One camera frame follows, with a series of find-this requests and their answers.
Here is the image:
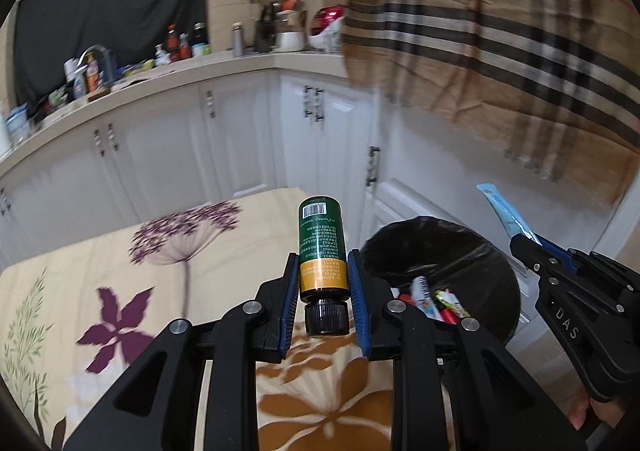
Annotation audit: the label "red sauce bottle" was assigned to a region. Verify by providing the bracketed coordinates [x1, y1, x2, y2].
[166, 24, 182, 63]

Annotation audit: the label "white base cabinets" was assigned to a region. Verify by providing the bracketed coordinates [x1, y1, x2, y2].
[0, 68, 381, 272]

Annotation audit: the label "white tall cabinet door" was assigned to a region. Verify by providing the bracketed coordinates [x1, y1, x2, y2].
[360, 81, 640, 347]

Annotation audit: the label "green bottle black cap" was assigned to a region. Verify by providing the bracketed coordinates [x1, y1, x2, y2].
[297, 196, 351, 338]

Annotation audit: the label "light blue tube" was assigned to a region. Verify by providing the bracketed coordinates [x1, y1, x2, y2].
[476, 182, 543, 247]

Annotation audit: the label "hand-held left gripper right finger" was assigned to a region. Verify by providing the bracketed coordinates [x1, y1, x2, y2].
[346, 248, 588, 451]

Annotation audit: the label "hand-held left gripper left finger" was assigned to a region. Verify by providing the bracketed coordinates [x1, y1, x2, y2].
[62, 252, 301, 451]

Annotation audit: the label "person's right hand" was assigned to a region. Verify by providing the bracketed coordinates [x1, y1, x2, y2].
[569, 388, 618, 434]

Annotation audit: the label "black-lined trash bin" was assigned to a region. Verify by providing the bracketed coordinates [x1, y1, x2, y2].
[360, 216, 522, 347]

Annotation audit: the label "black knife block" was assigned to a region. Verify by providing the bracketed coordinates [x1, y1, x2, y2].
[254, 1, 281, 53]

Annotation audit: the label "red white rice cooker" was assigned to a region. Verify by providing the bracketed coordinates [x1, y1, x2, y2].
[307, 6, 348, 53]

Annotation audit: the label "blue white filter jug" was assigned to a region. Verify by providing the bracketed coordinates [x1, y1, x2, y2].
[5, 104, 31, 147]

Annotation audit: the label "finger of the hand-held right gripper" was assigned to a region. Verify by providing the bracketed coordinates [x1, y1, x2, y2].
[535, 233, 586, 272]
[509, 233, 556, 277]

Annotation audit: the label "yellow green snack wrapper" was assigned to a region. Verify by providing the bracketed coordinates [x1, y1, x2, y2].
[432, 290, 471, 319]

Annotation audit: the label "beige kitchen countertop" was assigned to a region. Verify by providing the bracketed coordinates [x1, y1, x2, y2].
[0, 51, 351, 177]

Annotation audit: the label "floral beige tablecloth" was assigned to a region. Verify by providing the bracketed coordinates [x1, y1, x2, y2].
[0, 187, 401, 451]

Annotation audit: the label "white blender jug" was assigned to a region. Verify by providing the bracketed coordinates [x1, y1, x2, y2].
[274, 0, 306, 53]

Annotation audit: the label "white dish soap bottle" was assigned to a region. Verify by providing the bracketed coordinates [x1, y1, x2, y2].
[64, 60, 88, 102]

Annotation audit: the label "tan plaid cloth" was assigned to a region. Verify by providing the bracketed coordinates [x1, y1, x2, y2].
[341, 0, 640, 204]

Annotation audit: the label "chrome faucet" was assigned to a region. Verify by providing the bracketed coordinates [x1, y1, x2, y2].
[79, 45, 117, 92]

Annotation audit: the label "dark glass bottle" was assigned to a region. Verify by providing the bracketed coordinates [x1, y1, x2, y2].
[191, 22, 208, 57]

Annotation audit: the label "orange soap bottle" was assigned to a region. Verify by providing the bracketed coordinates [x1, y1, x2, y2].
[86, 56, 103, 93]

